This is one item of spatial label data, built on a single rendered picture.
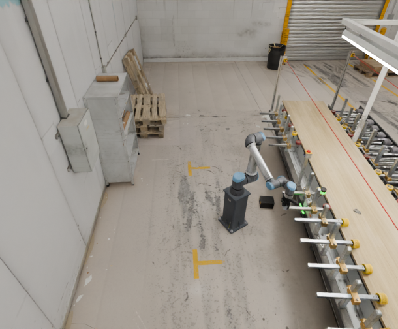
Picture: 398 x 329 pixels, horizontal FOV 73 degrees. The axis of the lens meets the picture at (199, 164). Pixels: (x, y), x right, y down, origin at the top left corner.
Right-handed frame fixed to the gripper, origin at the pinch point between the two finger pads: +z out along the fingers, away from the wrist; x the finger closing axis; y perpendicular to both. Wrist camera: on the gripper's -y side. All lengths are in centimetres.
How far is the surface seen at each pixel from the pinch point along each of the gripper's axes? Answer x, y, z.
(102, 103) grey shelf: -115, 228, -63
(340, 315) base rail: 103, -26, 13
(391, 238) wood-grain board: 39, -90, -8
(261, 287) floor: 46, 21, 83
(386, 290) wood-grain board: 91, -60, -8
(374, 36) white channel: -62, -58, -162
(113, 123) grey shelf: -116, 219, -34
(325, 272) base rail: 65, -25, 13
